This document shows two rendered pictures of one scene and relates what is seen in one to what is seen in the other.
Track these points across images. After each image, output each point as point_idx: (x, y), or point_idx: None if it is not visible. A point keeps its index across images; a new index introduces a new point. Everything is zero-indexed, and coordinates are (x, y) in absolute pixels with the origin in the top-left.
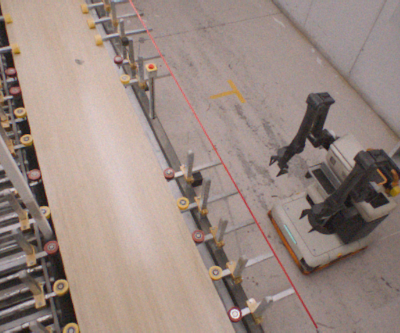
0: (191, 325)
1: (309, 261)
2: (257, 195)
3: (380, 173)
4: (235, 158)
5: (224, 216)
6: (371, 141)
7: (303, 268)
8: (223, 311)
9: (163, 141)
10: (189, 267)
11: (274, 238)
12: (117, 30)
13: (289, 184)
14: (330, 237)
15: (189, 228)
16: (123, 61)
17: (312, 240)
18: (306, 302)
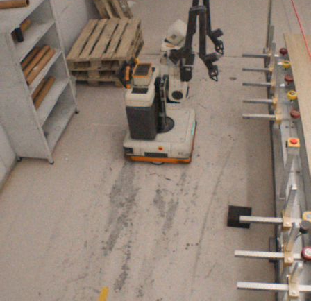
0: (307, 53)
1: (194, 111)
2: (182, 185)
3: (136, 66)
4: (175, 225)
5: (275, 55)
6: (33, 184)
7: (195, 121)
8: (289, 52)
9: (280, 169)
10: (300, 69)
11: (195, 152)
12: (298, 294)
13: (146, 182)
14: (167, 114)
15: (282, 115)
16: (298, 256)
17: (182, 117)
18: (203, 117)
